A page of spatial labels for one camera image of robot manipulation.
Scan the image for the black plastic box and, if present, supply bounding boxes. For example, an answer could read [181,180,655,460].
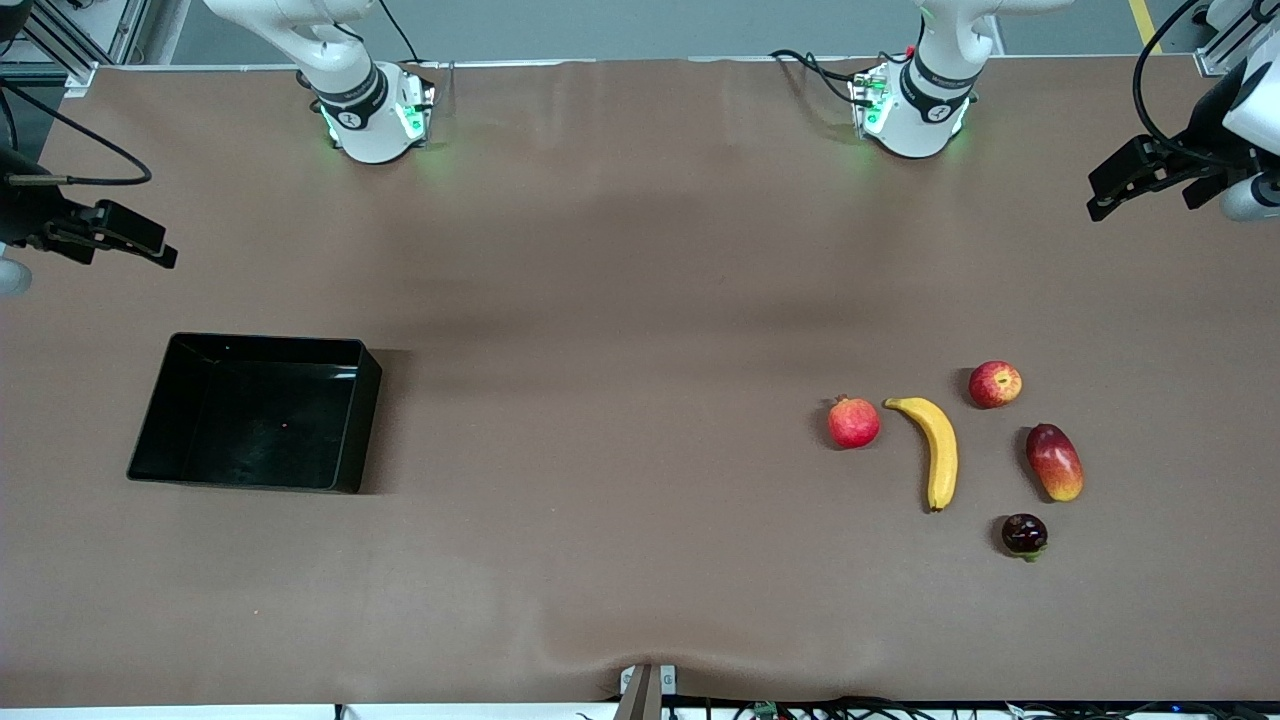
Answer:
[126,332,384,495]

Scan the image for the red yellow apple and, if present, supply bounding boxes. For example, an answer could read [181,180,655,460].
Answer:
[968,360,1024,410]

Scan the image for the yellow banana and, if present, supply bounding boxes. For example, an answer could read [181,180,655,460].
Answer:
[884,396,960,513]

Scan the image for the red yellow mango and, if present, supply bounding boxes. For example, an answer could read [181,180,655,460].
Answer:
[1026,423,1085,503]

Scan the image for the red pomegranate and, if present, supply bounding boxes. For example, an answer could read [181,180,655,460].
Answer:
[827,394,882,450]

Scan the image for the dark purple mangosteen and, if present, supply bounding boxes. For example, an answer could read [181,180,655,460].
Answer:
[1002,513,1049,562]

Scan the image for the brown table cover mat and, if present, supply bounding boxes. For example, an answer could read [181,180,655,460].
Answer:
[0,58,1280,707]

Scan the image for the aluminium frame profile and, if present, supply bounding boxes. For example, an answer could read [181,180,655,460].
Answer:
[1195,0,1280,79]
[0,0,151,98]

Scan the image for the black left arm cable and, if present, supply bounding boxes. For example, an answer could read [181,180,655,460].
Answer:
[1132,0,1216,169]

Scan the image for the black left base cables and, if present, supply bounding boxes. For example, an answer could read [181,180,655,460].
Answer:
[768,48,871,106]

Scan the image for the black right base cable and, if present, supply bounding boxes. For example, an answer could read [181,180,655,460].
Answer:
[375,0,423,67]

